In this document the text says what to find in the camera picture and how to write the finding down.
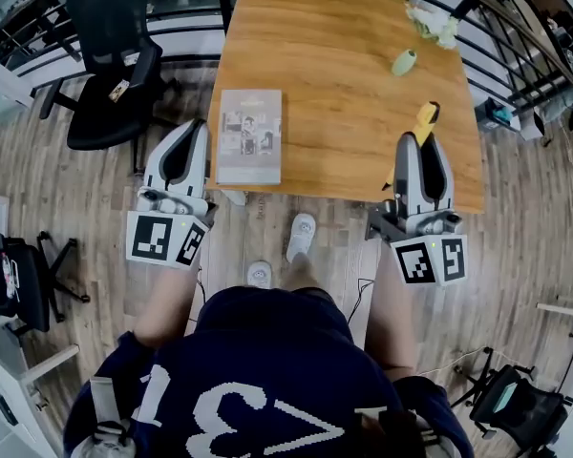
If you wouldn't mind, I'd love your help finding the person's left white shoe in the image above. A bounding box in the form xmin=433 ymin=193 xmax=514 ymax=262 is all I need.
xmin=245 ymin=260 xmax=274 ymax=289

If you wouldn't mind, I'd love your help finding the black chair with teal seat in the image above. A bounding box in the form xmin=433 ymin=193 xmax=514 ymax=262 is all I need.
xmin=450 ymin=345 xmax=573 ymax=458

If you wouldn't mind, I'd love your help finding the small card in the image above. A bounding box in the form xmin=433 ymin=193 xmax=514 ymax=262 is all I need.
xmin=107 ymin=78 xmax=132 ymax=103

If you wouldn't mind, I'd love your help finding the black chair with clutter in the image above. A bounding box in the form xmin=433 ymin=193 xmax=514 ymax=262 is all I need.
xmin=0 ymin=230 xmax=92 ymax=337

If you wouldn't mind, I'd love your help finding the yellow utility knife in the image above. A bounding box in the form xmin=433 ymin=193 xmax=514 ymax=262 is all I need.
xmin=380 ymin=101 xmax=442 ymax=193

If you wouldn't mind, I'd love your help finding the person's leg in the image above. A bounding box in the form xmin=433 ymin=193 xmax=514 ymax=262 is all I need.
xmin=286 ymin=252 xmax=327 ymax=296

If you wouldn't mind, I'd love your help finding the black mesh office chair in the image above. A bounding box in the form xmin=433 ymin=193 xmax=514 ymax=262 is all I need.
xmin=38 ymin=0 xmax=183 ymax=174

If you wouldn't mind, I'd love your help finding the wooden table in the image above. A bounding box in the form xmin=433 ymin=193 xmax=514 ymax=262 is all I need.
xmin=204 ymin=0 xmax=486 ymax=216

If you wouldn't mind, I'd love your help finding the person's white shoe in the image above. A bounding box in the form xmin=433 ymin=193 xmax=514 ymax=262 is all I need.
xmin=286 ymin=213 xmax=318 ymax=264
xmin=245 ymin=260 xmax=274 ymax=289

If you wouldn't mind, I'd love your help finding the navy printed shirt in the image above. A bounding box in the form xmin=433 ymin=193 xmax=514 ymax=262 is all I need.
xmin=61 ymin=285 xmax=475 ymax=458

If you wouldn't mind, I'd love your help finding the black cable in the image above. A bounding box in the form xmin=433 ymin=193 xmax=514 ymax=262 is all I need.
xmin=345 ymin=277 xmax=376 ymax=326

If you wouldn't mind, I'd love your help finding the white desk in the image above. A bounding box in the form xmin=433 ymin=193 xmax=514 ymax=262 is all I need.
xmin=0 ymin=312 xmax=80 ymax=458

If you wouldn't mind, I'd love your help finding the pale green small vase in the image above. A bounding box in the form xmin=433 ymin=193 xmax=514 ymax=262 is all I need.
xmin=391 ymin=49 xmax=418 ymax=77

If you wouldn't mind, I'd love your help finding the person's left forearm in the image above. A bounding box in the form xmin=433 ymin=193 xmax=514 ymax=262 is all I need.
xmin=133 ymin=254 xmax=202 ymax=352

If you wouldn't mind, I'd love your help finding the grey book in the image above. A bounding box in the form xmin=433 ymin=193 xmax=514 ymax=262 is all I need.
xmin=214 ymin=88 xmax=284 ymax=186

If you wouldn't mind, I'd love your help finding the person's right white shoe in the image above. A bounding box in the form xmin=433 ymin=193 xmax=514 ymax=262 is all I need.
xmin=286 ymin=213 xmax=318 ymax=264

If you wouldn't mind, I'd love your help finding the person's right forearm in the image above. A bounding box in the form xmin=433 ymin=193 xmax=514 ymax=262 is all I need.
xmin=364 ymin=249 xmax=419 ymax=382

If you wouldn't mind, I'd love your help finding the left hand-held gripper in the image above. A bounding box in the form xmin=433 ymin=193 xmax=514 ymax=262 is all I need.
xmin=125 ymin=118 xmax=219 ymax=270

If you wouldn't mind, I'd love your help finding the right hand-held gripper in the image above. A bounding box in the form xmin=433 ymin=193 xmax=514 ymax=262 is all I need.
xmin=365 ymin=132 xmax=469 ymax=288

